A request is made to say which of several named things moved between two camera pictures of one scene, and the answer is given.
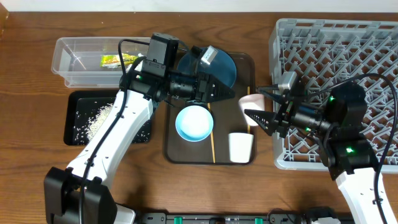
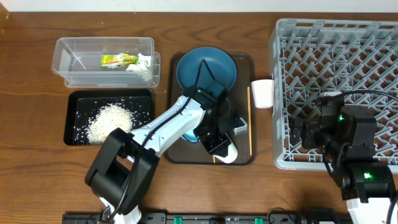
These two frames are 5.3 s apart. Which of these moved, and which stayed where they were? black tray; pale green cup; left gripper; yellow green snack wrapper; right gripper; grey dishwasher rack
Moved: right gripper; left gripper; pale green cup
Stayed: yellow green snack wrapper; black tray; grey dishwasher rack
